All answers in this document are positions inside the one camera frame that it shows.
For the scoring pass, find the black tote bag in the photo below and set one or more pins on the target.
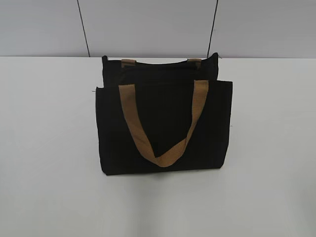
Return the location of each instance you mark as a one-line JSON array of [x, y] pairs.
[[162, 117]]

